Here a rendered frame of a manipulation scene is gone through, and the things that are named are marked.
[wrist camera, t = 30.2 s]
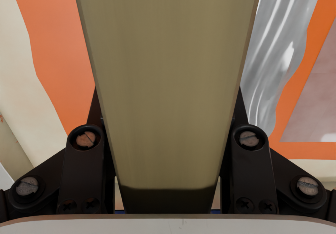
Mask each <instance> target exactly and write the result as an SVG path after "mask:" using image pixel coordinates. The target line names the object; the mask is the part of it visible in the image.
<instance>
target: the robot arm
mask: <svg viewBox="0 0 336 234"><path fill-rule="evenodd" d="M116 176H117V175H116V171H115V166H114V162H113V158H112V153H111V149H110V145H109V140H108V136H107V132H106V128H105V123H104V119H103V115H102V110H101V106H100V102H99V97H98V93H97V89H96V86H95V89H94V93H93V98H92V102H91V106H90V110H89V114H88V118H87V123H86V124H84V125H81V126H78V127H77V128H75V129H74V130H73V131H71V133H70V134H69V135H68V137H67V141H66V148H64V149H63V150H61V151H60V152H58V153H57V154H55V155H54V156H52V157H51V158H49V159H48V160H46V161H45V162H43V163H42V164H40V165H39V166H37V167H36V168H34V169H32V170H31V171H29V172H28V173H26V174H25V175H23V176H22V177H20V178H19V179H18V180H17V181H16V182H15V183H14V184H13V185H12V187H11V188H10V189H8V190H5V191H4V190H3V189H1V190H0V234H336V190H335V189H333V190H332V191H330V190H328V189H325V187H324V186H323V184H322V183H321V182H320V181H319V180H318V179H317V178H315V177H314V176H312V175H311V174H309V173H308V172H306V171H305V170H303V169H302V168H300V167H299V166H297V165H296V164H294V163H293V162H291V161H290V160H288V159H287V158H285V157H284V156H282V155H281V154H279V153H278V152H276V151H275V150H273V149H272V148H270V144H269V138H268V136H267V134H266V133H265V132H264V131H263V130H262V129H261V128H259V127H257V126H255V125H252V124H249V120H248V115H247V111H246V107H245V103H244V99H243V95H242V90H241V86H240V87H239V91H238V95H237V100H236V104H235V108H234V113H233V117H232V121H231V126H230V130H229V134H228V139H227V143H226V147H225V152H224V156H223V160H222V165H221V169H220V173H219V176H220V214H115V204H116Z"/></svg>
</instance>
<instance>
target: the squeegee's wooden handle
mask: <svg viewBox="0 0 336 234"><path fill-rule="evenodd" d="M259 1H260V0H76V3H77V8H78V12H79V16H80V21H81V25H82V29H83V34H84V38H85V42H86V47H87V51H88V55H89V60H90V64H91V68H92V73H93V77H94V81H95V85H96V90H97V94H98V98H99V103H100V107H101V111H102V116H103V120H104V124H105V129H106V133H107V137H108V142H109V146H110V150H111V155H112V159H113V163H114V168H115V172H116V176H117V180H118V185H119V189H120V193H121V198H122V202H123V206H124V211H125V214H210V213H211V209H212V205H213V201H214V196H215V192H216V188H217V183H218V179H219V175H220V170H221V166H222V162H223V157H224V153H225V149H226V144H227V140H228V136H229V131H230V127H231V122H232V118H233V114H234V109H235V105H236V101H237V96H238V92H239V88H240V83H241V79H242V75H243V70H244V66H245V62H246V57H247V53H248V49H249V44H250V40H251V36H252V31H253V27H254V22H255V18H256V14H257V9H258V5H259Z"/></svg>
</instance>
